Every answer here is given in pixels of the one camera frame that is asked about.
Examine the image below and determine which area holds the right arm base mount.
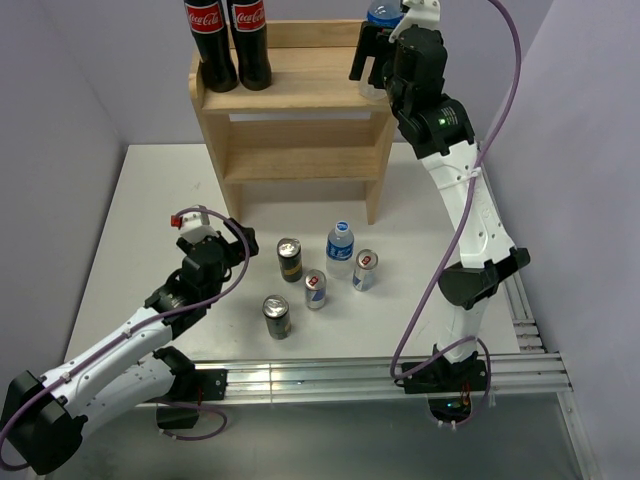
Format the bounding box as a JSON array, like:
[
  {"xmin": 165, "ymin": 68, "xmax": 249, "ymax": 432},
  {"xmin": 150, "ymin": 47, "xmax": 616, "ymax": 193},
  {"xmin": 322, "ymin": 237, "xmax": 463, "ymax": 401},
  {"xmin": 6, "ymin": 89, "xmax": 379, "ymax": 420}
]
[{"xmin": 395, "ymin": 353, "xmax": 490, "ymax": 424}]

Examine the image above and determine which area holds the purple cable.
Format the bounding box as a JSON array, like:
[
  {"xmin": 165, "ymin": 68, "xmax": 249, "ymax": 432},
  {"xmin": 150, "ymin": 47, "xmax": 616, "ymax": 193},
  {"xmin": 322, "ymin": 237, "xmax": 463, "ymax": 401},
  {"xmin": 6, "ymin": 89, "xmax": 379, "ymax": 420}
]
[
  {"xmin": 0, "ymin": 208, "xmax": 249, "ymax": 471},
  {"xmin": 389, "ymin": 0, "xmax": 523, "ymax": 431}
]

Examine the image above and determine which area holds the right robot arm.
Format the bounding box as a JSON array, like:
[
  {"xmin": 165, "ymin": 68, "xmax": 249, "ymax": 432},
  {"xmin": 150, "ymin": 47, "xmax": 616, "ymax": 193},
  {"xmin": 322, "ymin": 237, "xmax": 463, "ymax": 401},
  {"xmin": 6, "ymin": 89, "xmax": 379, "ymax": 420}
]
[{"xmin": 349, "ymin": 21, "xmax": 530, "ymax": 375}]

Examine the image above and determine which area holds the left cola bottle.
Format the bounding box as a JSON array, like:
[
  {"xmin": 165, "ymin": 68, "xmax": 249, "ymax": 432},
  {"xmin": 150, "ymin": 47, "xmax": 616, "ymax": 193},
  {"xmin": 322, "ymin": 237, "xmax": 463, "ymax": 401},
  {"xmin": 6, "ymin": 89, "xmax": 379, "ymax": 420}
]
[{"xmin": 184, "ymin": 0, "xmax": 238, "ymax": 93}]

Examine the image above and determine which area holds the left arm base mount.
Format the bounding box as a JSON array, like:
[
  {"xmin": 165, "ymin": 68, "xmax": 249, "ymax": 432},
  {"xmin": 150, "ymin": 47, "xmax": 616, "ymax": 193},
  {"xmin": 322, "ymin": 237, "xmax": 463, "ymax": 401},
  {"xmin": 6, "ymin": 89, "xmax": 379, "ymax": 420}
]
[{"xmin": 152, "ymin": 369, "xmax": 228, "ymax": 442}]

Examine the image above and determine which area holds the right cola bottle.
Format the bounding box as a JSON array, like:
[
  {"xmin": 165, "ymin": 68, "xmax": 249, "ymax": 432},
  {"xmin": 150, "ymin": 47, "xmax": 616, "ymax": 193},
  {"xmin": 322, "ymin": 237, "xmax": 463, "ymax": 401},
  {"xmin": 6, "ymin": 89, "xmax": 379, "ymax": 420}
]
[{"xmin": 227, "ymin": 0, "xmax": 272, "ymax": 91}]

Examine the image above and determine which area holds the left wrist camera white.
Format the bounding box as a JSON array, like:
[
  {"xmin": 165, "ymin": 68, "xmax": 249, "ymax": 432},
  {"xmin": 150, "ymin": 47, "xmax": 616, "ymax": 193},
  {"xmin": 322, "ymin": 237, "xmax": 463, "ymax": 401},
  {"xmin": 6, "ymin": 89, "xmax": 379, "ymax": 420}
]
[{"xmin": 170, "ymin": 205, "xmax": 218, "ymax": 245}]

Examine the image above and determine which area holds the wooden two-tier shelf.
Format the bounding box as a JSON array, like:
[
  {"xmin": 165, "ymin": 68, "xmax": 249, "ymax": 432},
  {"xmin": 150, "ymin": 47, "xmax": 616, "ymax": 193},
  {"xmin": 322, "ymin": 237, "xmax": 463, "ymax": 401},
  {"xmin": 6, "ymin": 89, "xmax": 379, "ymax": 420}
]
[{"xmin": 188, "ymin": 20, "xmax": 396, "ymax": 224}]

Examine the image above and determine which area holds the aluminium rail right side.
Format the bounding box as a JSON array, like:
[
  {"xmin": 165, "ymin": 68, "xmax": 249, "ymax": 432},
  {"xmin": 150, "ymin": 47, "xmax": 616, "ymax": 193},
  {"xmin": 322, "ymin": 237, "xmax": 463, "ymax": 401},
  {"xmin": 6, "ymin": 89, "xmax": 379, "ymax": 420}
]
[{"xmin": 479, "ymin": 273, "xmax": 546, "ymax": 356}]

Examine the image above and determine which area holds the aluminium rail front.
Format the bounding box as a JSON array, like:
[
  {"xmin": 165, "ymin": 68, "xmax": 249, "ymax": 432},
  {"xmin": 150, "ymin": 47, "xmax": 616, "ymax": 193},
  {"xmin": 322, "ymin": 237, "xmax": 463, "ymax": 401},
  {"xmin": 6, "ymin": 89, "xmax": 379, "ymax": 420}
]
[{"xmin": 54, "ymin": 352, "xmax": 574, "ymax": 409}]

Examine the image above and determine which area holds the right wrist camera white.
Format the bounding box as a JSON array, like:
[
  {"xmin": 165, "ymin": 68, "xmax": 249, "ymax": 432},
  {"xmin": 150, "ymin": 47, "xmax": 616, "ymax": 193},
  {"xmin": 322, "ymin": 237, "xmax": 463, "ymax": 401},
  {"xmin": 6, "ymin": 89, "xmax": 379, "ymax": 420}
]
[{"xmin": 389, "ymin": 0, "xmax": 441, "ymax": 43}]

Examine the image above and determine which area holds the silver blue can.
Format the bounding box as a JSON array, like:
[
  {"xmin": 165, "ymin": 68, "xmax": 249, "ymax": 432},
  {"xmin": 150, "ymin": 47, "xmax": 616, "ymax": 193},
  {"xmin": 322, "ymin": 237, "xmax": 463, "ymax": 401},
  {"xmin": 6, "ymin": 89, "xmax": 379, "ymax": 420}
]
[
  {"xmin": 352, "ymin": 249, "xmax": 379, "ymax": 291},
  {"xmin": 305, "ymin": 269, "xmax": 327, "ymax": 310}
]

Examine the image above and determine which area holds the silver blue can centre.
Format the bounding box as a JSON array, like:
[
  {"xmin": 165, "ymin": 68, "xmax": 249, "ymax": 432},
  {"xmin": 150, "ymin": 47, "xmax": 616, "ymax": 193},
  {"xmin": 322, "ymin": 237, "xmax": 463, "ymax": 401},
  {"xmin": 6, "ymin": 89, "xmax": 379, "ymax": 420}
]
[{"xmin": 305, "ymin": 269, "xmax": 327, "ymax": 310}]

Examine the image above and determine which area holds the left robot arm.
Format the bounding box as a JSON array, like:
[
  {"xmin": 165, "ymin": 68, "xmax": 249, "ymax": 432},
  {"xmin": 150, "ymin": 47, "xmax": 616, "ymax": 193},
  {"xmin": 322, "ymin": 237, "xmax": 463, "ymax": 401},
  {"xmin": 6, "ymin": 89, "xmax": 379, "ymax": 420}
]
[{"xmin": 1, "ymin": 208, "xmax": 259, "ymax": 475}]

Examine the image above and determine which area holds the silver blue can right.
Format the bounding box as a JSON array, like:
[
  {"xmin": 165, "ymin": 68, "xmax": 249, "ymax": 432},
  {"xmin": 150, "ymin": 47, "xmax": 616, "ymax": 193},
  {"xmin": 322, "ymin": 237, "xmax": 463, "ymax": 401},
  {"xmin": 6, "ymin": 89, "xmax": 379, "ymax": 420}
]
[{"xmin": 352, "ymin": 249, "xmax": 379, "ymax": 291}]

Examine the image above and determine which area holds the aluminium rail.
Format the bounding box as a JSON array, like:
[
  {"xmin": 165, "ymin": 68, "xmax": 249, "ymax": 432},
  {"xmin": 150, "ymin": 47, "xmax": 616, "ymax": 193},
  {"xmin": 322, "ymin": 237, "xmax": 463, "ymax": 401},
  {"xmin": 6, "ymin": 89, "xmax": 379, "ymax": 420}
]
[
  {"xmin": 479, "ymin": 273, "xmax": 546, "ymax": 356},
  {"xmin": 54, "ymin": 352, "xmax": 574, "ymax": 409}
]

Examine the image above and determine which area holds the black can near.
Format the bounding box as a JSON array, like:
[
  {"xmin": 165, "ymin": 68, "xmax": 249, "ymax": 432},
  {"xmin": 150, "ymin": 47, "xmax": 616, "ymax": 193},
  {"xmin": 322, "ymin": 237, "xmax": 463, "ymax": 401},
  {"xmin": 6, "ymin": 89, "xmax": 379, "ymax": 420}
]
[{"xmin": 262, "ymin": 294, "xmax": 292, "ymax": 340}]

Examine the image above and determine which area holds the water bottle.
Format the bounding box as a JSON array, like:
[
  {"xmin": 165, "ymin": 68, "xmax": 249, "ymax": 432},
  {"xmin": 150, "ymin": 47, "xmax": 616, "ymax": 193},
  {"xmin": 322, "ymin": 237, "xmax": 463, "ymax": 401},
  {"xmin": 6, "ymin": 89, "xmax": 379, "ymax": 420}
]
[
  {"xmin": 358, "ymin": 0, "xmax": 404, "ymax": 100},
  {"xmin": 326, "ymin": 220, "xmax": 355, "ymax": 279}
]

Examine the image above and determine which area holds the black can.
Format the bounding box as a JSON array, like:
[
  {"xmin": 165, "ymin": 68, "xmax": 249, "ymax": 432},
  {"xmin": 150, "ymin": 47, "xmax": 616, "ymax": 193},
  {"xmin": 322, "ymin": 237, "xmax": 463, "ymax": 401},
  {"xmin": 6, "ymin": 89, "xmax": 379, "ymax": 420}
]
[
  {"xmin": 277, "ymin": 238, "xmax": 302, "ymax": 283},
  {"xmin": 262, "ymin": 294, "xmax": 292, "ymax": 340}
]

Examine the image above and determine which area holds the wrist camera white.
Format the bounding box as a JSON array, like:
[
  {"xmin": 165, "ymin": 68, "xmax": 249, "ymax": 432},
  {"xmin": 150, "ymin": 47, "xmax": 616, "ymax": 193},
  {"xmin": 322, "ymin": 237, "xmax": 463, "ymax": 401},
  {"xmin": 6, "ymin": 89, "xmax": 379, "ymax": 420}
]
[
  {"xmin": 389, "ymin": 0, "xmax": 441, "ymax": 43},
  {"xmin": 170, "ymin": 205, "xmax": 218, "ymax": 245}
]

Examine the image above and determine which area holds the cola bottle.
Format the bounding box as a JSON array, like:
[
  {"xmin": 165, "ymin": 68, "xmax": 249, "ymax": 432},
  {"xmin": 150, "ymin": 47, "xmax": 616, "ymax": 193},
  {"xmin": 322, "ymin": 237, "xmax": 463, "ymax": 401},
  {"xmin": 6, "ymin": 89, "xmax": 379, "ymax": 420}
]
[
  {"xmin": 184, "ymin": 0, "xmax": 238, "ymax": 93},
  {"xmin": 227, "ymin": 0, "xmax": 272, "ymax": 91}
]

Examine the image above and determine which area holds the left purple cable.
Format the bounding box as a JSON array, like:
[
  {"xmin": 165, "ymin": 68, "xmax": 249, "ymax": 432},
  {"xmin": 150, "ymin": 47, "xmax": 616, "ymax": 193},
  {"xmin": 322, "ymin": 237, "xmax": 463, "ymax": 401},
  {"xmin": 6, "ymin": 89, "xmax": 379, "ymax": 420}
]
[{"xmin": 0, "ymin": 208, "xmax": 249, "ymax": 471}]

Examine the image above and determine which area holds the black can far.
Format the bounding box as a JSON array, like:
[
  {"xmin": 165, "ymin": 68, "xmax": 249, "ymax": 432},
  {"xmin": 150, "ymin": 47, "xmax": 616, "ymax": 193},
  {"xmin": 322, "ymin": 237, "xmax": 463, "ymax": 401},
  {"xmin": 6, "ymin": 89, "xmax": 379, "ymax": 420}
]
[{"xmin": 277, "ymin": 238, "xmax": 302, "ymax": 283}]

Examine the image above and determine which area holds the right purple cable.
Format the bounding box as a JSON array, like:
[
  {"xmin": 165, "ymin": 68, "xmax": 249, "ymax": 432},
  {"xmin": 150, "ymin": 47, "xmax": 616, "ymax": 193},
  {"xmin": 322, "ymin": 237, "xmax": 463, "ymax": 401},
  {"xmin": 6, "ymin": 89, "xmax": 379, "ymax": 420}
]
[{"xmin": 389, "ymin": 0, "xmax": 523, "ymax": 431}]

